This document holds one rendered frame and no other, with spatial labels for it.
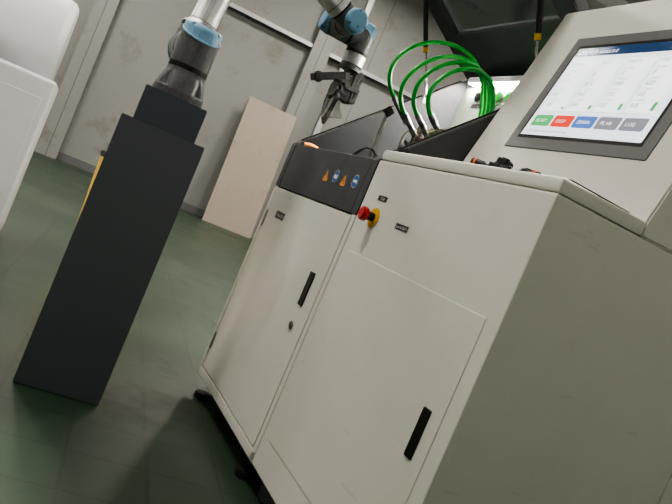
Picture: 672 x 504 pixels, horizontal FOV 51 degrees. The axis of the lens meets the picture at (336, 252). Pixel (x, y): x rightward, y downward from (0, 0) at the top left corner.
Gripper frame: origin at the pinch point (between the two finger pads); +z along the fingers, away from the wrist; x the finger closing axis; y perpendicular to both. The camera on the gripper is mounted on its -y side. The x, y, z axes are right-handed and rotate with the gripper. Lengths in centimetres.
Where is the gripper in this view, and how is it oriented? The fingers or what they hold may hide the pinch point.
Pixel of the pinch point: (322, 119)
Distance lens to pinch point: 239.9
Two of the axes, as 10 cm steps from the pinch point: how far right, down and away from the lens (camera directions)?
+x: -3.8, -2.0, 9.0
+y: 8.4, 3.3, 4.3
